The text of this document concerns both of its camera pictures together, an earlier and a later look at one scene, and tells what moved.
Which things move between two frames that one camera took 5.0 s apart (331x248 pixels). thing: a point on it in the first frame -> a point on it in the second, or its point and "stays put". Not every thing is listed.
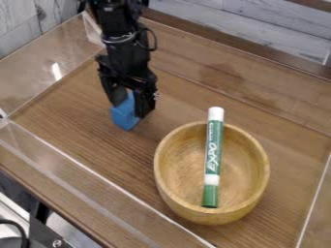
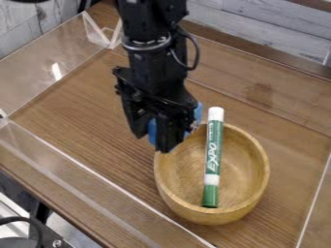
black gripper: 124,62 -> 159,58
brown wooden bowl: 244,172 stays put
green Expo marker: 213,157 stays put
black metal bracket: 44,237 stays put
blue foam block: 123,112 -> 196,119
